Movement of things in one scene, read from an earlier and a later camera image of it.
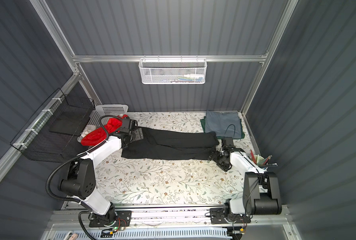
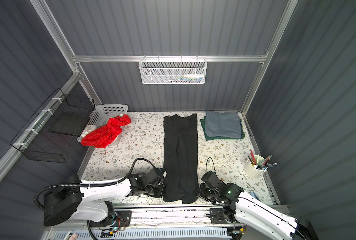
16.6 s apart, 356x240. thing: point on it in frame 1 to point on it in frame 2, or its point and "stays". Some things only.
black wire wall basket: (59, 125) stays
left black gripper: (139, 134) to (162, 193)
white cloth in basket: (88, 129) stays
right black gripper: (214, 156) to (201, 194)
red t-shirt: (112, 126) stays
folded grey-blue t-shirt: (224, 124) stays
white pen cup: (260, 161) stays
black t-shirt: (163, 144) to (181, 158)
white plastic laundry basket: (98, 118) stays
